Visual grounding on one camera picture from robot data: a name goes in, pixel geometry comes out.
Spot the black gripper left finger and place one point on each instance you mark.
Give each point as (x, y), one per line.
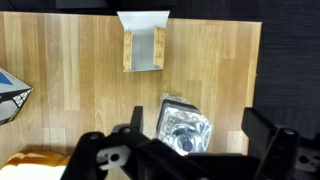
(137, 116)

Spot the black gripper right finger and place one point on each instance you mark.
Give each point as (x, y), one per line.
(258, 128)

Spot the white carton box blue logo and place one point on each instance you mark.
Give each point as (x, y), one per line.
(11, 96)

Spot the cork pattern small carton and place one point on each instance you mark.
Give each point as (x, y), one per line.
(143, 46)

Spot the toy bread slice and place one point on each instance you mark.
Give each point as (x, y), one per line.
(30, 166)

